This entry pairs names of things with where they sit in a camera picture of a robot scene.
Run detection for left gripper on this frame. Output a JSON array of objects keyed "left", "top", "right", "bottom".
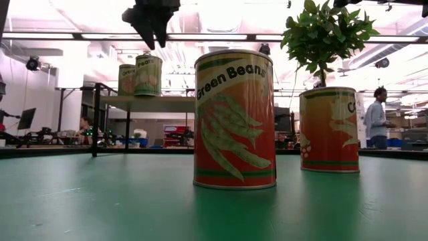
[{"left": 135, "top": 0, "right": 181, "bottom": 51}]

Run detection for Pears label tin can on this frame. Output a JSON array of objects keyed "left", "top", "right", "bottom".
[{"left": 134, "top": 53, "right": 164, "bottom": 98}]

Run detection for Oranges label tin can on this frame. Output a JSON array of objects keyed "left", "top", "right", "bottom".
[{"left": 117, "top": 64, "right": 137, "bottom": 97}]

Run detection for Green Beans label tin can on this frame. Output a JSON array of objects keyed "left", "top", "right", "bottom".
[{"left": 193, "top": 49, "right": 278, "bottom": 191}]

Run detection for Corn label tin can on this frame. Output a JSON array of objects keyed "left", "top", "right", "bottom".
[{"left": 299, "top": 86, "right": 361, "bottom": 174}]

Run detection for wooden shelf black legs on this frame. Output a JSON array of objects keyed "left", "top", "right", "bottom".
[{"left": 90, "top": 82, "right": 197, "bottom": 158}]

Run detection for red tool cart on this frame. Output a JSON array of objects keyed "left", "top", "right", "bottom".
[{"left": 163, "top": 125, "right": 195, "bottom": 148}]

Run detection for blue storage bin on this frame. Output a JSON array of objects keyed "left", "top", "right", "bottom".
[{"left": 122, "top": 137, "right": 150, "bottom": 148}]

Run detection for person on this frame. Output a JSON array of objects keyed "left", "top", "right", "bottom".
[
  {"left": 77, "top": 116, "right": 96, "bottom": 145},
  {"left": 362, "top": 86, "right": 397, "bottom": 151}
]

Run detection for tilted black monitor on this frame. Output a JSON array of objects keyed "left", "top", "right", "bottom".
[{"left": 17, "top": 107, "right": 37, "bottom": 131}]

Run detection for green potted plant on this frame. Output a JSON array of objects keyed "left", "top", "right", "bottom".
[{"left": 280, "top": 0, "right": 381, "bottom": 90}]

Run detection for rack with blue bins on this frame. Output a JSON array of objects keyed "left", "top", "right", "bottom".
[{"left": 366, "top": 137, "right": 414, "bottom": 148}]

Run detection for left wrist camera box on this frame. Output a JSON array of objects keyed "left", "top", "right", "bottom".
[{"left": 122, "top": 7, "right": 141, "bottom": 25}]

